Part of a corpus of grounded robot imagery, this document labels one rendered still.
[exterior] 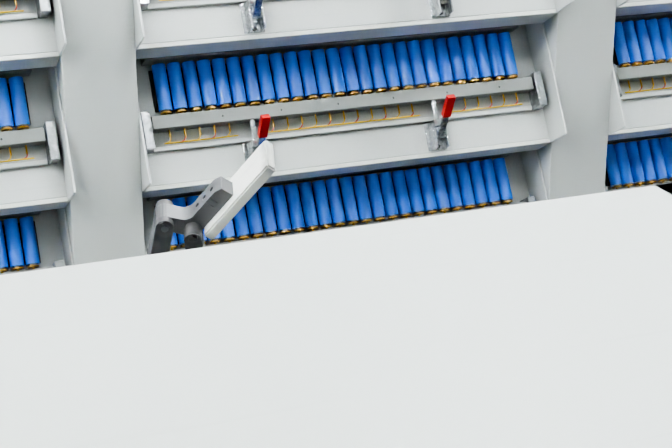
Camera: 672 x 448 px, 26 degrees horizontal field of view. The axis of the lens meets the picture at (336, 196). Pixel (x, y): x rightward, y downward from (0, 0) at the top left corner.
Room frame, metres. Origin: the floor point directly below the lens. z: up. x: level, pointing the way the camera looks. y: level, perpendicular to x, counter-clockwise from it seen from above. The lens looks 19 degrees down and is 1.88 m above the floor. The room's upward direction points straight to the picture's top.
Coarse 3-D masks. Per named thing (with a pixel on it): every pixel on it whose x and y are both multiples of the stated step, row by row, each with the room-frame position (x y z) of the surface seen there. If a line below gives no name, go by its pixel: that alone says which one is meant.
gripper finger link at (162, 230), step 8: (160, 200) 0.92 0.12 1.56; (168, 200) 0.92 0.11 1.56; (152, 224) 0.92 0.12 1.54; (160, 224) 0.90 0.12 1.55; (168, 224) 0.90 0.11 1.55; (152, 232) 0.91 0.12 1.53; (160, 232) 0.90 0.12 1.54; (168, 232) 0.90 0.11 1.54; (152, 240) 0.91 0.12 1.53; (160, 240) 0.90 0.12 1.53; (168, 240) 0.90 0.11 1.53; (152, 248) 0.90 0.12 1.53; (160, 248) 0.90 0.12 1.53; (168, 248) 0.90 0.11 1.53
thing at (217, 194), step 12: (216, 180) 0.91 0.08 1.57; (228, 180) 0.91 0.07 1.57; (204, 192) 0.91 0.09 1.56; (216, 192) 0.90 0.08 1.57; (228, 192) 0.90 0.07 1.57; (168, 204) 0.91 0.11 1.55; (192, 204) 0.91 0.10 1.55; (204, 204) 0.90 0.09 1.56; (216, 204) 0.90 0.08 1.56; (156, 216) 0.90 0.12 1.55; (168, 216) 0.90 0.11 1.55; (180, 216) 0.90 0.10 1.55; (192, 216) 0.90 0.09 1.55; (204, 216) 0.90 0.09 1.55; (180, 228) 0.90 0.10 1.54
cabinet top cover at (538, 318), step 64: (640, 192) 0.55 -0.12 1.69; (192, 256) 0.48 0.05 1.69; (256, 256) 0.48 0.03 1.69; (320, 256) 0.48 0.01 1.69; (384, 256) 0.48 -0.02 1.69; (448, 256) 0.48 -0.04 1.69; (512, 256) 0.48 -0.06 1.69; (576, 256) 0.48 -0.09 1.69; (640, 256) 0.48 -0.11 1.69; (0, 320) 0.43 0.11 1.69; (64, 320) 0.43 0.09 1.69; (128, 320) 0.43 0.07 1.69; (192, 320) 0.43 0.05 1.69; (256, 320) 0.43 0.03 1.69; (320, 320) 0.43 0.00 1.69; (384, 320) 0.43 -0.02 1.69; (448, 320) 0.43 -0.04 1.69; (512, 320) 0.43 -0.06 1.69; (576, 320) 0.43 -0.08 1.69; (640, 320) 0.43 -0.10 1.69; (0, 384) 0.38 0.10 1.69; (64, 384) 0.38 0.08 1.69; (128, 384) 0.38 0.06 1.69; (192, 384) 0.38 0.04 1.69; (256, 384) 0.38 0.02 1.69; (320, 384) 0.38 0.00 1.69; (384, 384) 0.38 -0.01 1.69; (448, 384) 0.38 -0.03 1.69; (512, 384) 0.38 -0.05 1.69; (576, 384) 0.38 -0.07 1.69; (640, 384) 0.38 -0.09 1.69
